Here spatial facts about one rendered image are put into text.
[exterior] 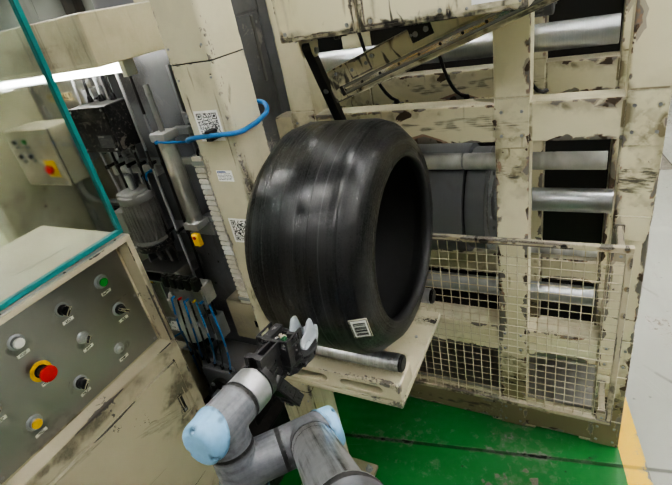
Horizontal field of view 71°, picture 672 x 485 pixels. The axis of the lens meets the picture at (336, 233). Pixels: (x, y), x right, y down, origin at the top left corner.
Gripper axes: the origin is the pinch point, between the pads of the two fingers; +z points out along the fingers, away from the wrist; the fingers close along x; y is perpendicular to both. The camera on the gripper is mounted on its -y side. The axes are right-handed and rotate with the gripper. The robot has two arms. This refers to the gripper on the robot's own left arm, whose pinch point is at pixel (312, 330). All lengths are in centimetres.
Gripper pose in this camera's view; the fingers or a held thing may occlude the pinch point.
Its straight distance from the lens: 103.0
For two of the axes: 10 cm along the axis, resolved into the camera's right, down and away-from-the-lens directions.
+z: 4.5, -3.9, 8.0
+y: -1.3, -9.2, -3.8
